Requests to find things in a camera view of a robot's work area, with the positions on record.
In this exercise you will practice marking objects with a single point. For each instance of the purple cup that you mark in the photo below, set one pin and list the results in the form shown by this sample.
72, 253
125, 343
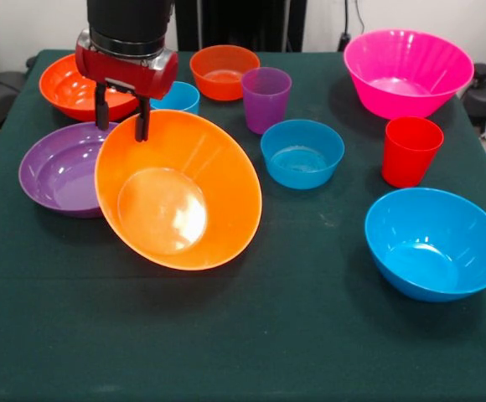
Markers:
266, 109

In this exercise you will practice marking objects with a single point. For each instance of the small blue bowl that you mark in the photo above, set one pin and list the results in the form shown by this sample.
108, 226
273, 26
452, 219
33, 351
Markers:
301, 151

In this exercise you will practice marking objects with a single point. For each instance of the large blue bowl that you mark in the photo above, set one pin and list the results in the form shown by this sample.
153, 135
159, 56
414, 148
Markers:
431, 251

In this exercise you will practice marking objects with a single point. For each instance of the red cup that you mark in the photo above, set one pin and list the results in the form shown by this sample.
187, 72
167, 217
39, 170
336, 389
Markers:
408, 159

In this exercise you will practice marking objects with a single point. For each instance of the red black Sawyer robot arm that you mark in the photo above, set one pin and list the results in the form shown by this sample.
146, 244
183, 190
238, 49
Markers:
130, 21

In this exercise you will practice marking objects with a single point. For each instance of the blue cup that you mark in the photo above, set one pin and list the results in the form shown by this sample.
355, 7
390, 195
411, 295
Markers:
180, 98

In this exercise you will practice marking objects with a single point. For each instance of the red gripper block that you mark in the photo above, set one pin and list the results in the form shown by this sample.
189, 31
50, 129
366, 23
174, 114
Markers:
134, 77

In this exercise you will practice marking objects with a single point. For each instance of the dark green table cloth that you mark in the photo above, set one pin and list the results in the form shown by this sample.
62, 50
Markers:
58, 314

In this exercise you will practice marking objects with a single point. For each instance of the wide red-orange bowl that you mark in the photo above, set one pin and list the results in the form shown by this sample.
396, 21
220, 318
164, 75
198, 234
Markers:
63, 92

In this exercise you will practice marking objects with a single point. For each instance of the small red-orange bowl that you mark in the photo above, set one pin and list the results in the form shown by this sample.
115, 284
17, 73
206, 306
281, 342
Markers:
218, 67

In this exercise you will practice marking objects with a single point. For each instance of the large orange bowl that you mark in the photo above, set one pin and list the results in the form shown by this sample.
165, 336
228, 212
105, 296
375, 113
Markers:
209, 188

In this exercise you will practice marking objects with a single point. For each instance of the large pink bowl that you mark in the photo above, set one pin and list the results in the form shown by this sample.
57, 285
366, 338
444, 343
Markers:
406, 71

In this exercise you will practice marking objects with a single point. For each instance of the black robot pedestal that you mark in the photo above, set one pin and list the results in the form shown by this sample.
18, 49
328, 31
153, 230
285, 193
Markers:
234, 21

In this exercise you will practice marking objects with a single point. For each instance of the wide purple bowl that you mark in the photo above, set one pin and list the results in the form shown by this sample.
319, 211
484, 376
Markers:
58, 176

